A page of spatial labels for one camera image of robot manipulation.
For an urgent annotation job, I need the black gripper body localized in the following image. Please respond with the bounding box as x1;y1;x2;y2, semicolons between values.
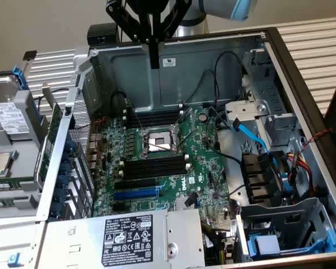
124;0;171;15

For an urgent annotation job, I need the open metal PC case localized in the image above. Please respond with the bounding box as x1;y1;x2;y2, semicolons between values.
35;26;336;269

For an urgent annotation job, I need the black box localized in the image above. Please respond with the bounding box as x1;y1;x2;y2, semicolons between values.
86;24;120;48

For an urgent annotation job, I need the thin metal locking lever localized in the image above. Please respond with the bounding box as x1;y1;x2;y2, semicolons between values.
176;130;199;149
127;100;147;135

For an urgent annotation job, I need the metal CPU socket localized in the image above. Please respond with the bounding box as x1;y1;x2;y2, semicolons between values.
141;124;183;159

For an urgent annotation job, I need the metal drive cage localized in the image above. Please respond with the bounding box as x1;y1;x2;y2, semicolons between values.
223;99;300;149

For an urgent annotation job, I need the green graphics card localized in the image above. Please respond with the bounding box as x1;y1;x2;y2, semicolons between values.
32;81;64;189

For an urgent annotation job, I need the green motherboard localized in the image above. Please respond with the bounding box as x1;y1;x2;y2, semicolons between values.
91;105;237;225

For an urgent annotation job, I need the long black expansion slot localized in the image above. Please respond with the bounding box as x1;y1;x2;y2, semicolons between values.
114;178;157;191

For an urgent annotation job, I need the blue hard disk caddy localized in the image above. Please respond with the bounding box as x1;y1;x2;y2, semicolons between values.
12;64;43;124

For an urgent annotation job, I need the blue expansion slot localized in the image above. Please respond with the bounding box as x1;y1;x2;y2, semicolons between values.
113;187;160;201

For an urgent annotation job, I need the black SATA plug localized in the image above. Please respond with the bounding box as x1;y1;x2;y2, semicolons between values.
185;192;199;208

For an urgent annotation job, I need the silver chipset heat sink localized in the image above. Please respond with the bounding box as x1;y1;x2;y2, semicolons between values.
174;196;199;211

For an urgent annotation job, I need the silver hard disk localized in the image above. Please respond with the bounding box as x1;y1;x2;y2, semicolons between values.
0;74;27;136

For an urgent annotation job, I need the black fan shroud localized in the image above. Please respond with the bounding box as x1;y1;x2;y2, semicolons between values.
240;151;284;205

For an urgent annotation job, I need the grey parts rack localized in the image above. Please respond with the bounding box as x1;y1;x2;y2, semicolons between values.
0;89;50;219

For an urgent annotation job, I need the grey power supply unit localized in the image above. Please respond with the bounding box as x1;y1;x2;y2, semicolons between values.
38;208;207;269

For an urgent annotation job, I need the grey metal disk bay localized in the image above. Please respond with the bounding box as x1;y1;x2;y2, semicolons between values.
235;197;336;263

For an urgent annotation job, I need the blue disk bay caddy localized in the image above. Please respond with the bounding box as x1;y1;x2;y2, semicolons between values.
248;228;336;260

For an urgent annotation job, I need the blue case release latch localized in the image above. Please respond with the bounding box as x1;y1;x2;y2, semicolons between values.
7;252;22;267

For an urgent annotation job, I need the black fan cable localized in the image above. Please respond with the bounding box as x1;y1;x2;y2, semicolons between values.
110;91;130;113

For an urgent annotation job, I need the black looped wire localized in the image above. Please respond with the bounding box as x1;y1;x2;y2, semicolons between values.
213;51;244;109

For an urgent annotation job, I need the red black twisted wire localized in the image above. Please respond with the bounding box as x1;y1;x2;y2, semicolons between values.
297;128;334;154
73;117;107;131

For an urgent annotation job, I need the thin black table wire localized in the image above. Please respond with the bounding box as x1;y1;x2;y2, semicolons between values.
37;87;71;110

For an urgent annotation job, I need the blue SATA wire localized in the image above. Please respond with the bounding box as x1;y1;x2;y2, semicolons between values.
232;117;294;194

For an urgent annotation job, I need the black curved wire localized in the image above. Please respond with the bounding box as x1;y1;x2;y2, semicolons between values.
207;105;243;165

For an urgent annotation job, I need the black capped metal post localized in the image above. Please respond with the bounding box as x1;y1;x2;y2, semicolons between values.
22;50;38;74

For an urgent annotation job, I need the red yellow wire bundle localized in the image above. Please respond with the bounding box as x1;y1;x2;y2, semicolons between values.
285;151;318;197

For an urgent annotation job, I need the black yellow wire bundle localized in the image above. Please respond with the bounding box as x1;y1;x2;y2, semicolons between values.
200;221;235;266

